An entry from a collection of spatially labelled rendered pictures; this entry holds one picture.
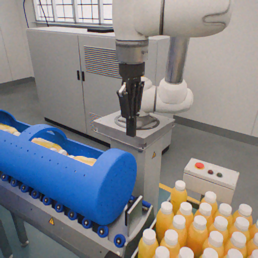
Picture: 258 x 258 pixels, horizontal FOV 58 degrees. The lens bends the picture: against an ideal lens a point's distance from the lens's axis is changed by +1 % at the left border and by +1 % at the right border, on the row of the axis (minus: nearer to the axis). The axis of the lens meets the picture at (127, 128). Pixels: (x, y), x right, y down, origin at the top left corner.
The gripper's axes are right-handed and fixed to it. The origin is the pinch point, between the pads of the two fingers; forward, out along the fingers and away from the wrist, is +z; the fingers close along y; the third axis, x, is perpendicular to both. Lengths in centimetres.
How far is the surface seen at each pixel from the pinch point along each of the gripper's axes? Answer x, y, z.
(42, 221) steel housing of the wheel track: 37, -15, 51
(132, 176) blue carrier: 4.4, 8.7, 28.3
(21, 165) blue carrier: 42, -14, 23
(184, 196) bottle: -16.3, 14.1, 33.0
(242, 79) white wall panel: -4, 272, 48
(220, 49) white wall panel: 30, 275, 14
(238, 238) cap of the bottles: -37.2, 1.4, 28.8
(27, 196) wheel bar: 48, -12, 44
